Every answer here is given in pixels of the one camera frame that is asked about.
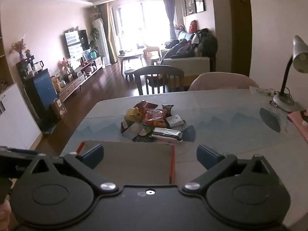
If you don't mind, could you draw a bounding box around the grey blue curtain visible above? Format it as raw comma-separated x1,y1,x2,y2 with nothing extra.
162,0,177,40

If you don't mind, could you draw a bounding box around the vase of red flowers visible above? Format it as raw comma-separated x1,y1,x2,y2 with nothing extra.
10,38,27,60

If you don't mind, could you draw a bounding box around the television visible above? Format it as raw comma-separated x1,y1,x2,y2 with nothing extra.
64,29,89,59

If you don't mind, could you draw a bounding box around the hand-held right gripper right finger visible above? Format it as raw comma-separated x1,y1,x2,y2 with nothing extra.
182,144,273,195

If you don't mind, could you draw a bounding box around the wooden television cabinet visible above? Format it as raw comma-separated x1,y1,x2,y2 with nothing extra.
56,56,104,101

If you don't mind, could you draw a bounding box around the pink flat object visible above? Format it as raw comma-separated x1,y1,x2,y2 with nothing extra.
286,109,308,142

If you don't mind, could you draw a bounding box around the pink covered chair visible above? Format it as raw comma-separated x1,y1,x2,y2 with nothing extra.
188,72,260,91

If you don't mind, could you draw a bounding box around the heap of dark clothes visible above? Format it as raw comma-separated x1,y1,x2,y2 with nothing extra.
164,38,200,59

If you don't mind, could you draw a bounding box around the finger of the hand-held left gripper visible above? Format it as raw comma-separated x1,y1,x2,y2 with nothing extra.
0,146,41,155

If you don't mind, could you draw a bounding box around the pink flower bunch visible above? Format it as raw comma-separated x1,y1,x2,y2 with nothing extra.
59,58,73,74

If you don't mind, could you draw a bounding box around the beige sofa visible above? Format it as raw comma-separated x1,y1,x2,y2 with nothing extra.
161,31,217,73

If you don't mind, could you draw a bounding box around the cardboard box with red edges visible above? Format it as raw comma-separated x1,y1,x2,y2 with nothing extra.
76,140,176,186

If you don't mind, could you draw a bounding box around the pile of mixed snacks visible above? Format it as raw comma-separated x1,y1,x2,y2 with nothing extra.
120,100,184,143

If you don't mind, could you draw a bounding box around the dark wooden dining chair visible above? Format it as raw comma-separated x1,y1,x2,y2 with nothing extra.
133,65,185,96

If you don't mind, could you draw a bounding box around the small wooden stool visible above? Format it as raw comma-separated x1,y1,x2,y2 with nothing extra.
125,69,136,83

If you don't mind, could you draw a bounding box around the grey desk lamp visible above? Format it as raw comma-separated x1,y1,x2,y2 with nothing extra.
273,35,308,112

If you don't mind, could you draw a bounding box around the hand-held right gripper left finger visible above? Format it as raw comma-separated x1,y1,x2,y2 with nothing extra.
28,144,119,195

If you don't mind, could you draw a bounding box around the black cabinet with blue panel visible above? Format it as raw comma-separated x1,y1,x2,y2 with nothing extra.
16,58,59,131

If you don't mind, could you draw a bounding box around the dark backpack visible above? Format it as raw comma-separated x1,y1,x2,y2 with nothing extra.
196,28,218,58

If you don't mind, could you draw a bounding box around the white standing air conditioner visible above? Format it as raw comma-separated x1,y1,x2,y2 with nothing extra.
93,18,108,65

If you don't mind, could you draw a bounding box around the white cabinet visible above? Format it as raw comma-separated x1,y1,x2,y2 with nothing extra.
0,83,42,150

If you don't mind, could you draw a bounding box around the round coffee table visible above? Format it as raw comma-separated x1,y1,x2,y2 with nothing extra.
118,50,145,71

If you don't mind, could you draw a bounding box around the potted plant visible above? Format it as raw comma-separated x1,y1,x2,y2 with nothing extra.
89,27,100,53

